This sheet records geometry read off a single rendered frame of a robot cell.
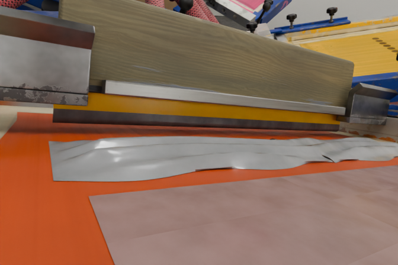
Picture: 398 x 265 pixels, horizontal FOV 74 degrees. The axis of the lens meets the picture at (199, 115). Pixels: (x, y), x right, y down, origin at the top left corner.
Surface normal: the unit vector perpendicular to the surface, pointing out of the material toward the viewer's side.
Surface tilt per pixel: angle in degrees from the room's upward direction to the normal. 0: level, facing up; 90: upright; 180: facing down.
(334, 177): 32
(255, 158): 9
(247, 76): 56
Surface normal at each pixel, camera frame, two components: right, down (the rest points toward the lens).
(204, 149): 0.37, -0.75
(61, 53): 0.51, 0.14
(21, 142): 0.11, -0.99
